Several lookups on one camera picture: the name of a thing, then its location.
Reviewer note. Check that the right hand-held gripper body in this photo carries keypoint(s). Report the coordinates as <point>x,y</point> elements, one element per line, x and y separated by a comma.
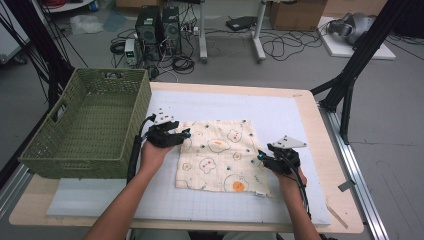
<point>285,160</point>

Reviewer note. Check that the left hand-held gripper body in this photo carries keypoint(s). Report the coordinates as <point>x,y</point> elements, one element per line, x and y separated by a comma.
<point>160,136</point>

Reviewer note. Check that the cream printed cloth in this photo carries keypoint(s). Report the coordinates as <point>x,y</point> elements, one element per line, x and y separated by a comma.
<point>220,156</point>

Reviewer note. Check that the green woven basket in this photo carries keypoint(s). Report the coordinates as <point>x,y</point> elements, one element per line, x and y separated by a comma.
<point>96,110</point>

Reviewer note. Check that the person's left hand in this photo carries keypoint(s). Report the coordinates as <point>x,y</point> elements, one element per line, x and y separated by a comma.
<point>151,156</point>

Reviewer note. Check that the person's right hand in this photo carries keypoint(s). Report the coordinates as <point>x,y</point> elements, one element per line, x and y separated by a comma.
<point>290,183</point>

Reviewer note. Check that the white grid mat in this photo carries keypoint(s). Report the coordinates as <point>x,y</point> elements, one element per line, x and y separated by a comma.
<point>206,106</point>

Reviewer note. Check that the grey tape piece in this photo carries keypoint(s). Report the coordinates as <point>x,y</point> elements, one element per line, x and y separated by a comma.
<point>346,185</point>

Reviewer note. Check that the thin wooden stick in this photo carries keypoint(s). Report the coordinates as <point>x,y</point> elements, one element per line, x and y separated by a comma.
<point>337,216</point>

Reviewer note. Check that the white power supply box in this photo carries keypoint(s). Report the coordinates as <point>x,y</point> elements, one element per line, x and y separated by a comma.
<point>130,51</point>

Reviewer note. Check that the black computer tower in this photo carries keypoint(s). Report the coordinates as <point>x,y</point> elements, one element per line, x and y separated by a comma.
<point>171,30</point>
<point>148,30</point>

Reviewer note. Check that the white desk leg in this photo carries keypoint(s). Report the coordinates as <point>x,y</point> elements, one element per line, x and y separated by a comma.
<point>258,36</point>
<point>202,33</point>

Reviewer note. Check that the white floor board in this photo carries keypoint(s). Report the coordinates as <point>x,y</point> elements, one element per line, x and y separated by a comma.
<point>336,48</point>

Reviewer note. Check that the blue floor sheet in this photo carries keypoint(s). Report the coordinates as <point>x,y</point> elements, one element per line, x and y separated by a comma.
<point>115,20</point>

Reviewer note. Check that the flat black box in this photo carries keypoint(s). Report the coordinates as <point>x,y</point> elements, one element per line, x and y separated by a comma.
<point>240,23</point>

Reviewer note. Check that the clear plastic bag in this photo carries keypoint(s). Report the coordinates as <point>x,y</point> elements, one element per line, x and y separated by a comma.
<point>86,25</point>

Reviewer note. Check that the black metal stand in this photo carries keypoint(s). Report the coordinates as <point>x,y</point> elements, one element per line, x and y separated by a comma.
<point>363,53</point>
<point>40,43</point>

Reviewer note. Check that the brown cardboard box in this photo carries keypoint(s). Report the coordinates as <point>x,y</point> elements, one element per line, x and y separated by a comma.
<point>296,15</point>

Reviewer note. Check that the grey headset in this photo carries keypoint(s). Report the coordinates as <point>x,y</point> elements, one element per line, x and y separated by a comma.
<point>355,28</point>

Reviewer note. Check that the white cabinet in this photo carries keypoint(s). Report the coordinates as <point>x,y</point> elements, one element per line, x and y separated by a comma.
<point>8,43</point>

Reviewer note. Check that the aluminium rail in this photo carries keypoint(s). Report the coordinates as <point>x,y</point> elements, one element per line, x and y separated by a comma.
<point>13,190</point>
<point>360,186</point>

